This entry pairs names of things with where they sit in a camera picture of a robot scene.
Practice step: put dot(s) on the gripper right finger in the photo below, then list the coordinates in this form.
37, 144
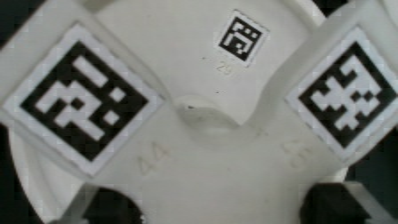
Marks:
341, 204

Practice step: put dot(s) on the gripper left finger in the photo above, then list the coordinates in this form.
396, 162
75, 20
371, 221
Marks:
100, 207

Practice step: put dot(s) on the white round table top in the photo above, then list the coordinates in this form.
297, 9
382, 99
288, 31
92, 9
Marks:
178, 50

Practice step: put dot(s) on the white cross-shaped table base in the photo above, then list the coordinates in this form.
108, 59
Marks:
213, 166

